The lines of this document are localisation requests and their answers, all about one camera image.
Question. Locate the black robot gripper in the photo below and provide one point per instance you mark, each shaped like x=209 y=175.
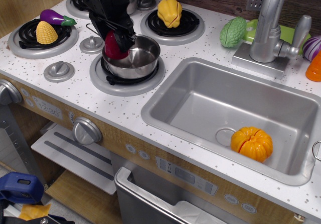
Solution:
x=110 y=16

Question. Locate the red toy sweet potato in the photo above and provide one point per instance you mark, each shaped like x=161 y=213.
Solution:
x=112 y=49

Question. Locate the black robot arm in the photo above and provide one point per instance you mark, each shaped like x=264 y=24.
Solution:
x=111 y=15

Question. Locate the small steel pan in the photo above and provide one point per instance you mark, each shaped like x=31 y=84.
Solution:
x=141 y=61

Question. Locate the back left stove burner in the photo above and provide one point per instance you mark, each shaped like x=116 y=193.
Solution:
x=77 y=8

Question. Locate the stove burner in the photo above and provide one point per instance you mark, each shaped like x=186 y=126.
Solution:
x=23 y=42
x=98 y=78
x=77 y=8
x=191 y=28

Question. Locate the front right stove burner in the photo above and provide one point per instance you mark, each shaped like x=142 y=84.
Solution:
x=98 y=78

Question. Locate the back right stove burner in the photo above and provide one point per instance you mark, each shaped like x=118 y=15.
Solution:
x=191 y=28

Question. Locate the front left stove burner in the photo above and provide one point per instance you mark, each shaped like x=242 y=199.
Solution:
x=23 y=42

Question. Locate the silver countertop knob middle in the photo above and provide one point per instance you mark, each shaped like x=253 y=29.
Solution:
x=91 y=45

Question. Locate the silver countertop knob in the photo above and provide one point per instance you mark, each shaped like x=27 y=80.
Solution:
x=145 y=5
x=91 y=45
x=59 y=72

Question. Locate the silver countertop knob back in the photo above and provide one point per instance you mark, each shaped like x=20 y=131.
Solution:
x=145 y=5

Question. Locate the yellow toy bell pepper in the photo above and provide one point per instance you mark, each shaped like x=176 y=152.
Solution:
x=170 y=12

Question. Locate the silver countertop knob front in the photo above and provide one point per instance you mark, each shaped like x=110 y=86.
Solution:
x=59 y=72

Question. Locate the purple toy eggplant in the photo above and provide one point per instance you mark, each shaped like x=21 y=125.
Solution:
x=52 y=17

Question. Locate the yellow toy corn cob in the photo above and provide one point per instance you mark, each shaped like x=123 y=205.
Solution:
x=45 y=33

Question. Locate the silver oven dial centre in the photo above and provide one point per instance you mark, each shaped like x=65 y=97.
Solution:
x=85 y=132

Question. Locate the silver oven dial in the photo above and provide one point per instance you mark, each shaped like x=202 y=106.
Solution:
x=9 y=93
x=85 y=132

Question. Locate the grey toy sink basin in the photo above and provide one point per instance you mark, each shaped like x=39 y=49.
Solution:
x=205 y=104

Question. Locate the green toy bumpy vegetable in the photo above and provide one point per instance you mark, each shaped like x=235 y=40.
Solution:
x=233 y=32

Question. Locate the silver oven dial left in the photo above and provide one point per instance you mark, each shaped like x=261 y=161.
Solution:
x=9 y=93

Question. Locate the white oven shelf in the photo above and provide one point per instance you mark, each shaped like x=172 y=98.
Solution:
x=92 y=163

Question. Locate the silver toy faucet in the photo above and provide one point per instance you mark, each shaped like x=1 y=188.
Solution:
x=269 y=54

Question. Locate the grey oven door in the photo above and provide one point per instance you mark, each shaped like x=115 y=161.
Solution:
x=16 y=155

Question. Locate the grey dishwasher door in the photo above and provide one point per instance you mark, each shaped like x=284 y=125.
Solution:
x=159 y=201

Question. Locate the green toy plate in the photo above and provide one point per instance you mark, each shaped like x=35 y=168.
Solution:
x=287 y=33

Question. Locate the orange toy pumpkin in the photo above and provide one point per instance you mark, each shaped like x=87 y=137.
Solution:
x=253 y=143

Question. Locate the blue clamp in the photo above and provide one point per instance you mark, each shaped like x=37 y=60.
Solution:
x=21 y=188

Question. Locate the purple toy onion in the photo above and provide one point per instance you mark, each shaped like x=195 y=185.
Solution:
x=311 y=47

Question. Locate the yellow cloth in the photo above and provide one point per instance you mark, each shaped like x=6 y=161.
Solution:
x=34 y=211

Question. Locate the orange toy carrot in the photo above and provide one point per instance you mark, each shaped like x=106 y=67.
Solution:
x=313 y=71

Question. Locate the silver wire handle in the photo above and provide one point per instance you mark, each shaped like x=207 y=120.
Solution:
x=315 y=151

